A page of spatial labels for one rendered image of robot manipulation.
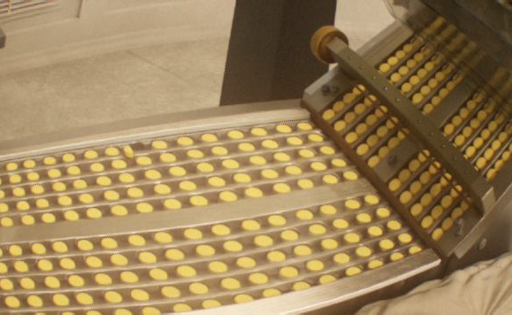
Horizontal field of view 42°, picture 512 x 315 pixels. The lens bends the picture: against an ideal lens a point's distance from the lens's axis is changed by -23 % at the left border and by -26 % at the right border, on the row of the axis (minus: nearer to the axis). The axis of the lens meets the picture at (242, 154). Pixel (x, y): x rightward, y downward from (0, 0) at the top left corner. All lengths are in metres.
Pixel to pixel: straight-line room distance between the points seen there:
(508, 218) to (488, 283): 0.08
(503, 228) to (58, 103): 2.27
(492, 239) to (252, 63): 0.84
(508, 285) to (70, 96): 2.38
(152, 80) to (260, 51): 1.57
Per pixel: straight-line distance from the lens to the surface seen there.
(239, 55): 1.33
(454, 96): 0.61
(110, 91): 2.76
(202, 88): 2.81
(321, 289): 0.47
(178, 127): 0.60
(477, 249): 0.53
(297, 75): 1.31
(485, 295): 0.47
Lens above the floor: 1.25
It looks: 30 degrees down
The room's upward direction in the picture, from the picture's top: 9 degrees clockwise
